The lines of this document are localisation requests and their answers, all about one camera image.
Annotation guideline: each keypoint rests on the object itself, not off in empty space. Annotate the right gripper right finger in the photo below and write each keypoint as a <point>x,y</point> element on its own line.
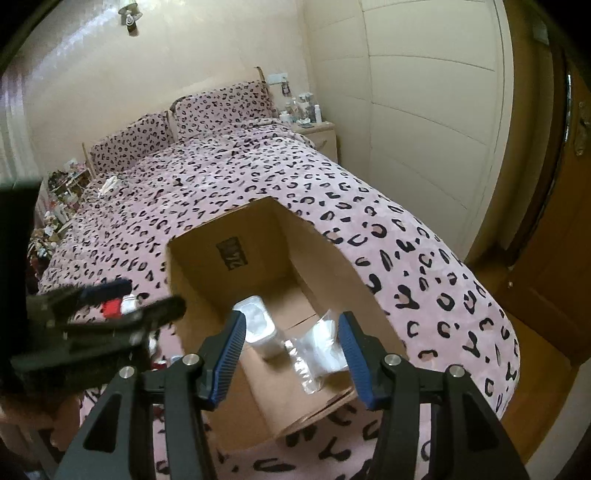
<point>468,440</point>

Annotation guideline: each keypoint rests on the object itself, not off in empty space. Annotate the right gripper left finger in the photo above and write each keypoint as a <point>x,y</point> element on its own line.
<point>115,441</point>

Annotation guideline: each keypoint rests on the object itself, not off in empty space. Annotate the red small box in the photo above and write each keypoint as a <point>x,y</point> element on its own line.
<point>111,309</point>

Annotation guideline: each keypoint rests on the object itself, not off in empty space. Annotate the pink leopard print blanket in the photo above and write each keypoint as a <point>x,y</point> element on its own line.
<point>436,305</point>

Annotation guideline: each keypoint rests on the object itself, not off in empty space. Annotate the clear plastic bag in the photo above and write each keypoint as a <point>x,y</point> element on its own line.
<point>317,354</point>

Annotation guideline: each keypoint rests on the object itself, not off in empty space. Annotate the white plastic container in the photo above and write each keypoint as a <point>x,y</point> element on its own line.
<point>262,333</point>

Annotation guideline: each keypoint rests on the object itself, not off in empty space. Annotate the brown cardboard box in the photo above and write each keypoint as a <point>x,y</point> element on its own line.
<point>263,249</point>

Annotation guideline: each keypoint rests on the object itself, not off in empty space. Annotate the brown wooden door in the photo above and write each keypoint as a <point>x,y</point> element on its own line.
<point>549,287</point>

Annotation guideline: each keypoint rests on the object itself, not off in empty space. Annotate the left leopard print pillow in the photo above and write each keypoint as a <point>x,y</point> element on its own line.
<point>121,150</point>

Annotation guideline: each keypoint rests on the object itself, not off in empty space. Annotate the leopard print pillow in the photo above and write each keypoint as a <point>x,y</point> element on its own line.
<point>121,150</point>
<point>221,110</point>

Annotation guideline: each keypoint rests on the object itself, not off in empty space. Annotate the right leopard print pillow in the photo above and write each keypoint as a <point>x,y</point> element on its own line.
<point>221,110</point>

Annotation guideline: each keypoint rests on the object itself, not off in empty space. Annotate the beige bedside table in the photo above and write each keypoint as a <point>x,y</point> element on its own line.
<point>323,136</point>

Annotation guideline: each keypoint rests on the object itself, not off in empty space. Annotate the bottles on bedside table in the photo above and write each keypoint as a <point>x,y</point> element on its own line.
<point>302,111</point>

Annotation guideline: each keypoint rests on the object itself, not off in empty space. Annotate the white wardrobe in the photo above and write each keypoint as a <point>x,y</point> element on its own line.
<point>421,95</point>

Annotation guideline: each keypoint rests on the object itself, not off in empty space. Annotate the wall lamp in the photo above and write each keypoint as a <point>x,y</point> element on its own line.
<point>129,15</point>

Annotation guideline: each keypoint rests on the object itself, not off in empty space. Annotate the wall power socket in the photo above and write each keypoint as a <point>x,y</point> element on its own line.
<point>277,78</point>

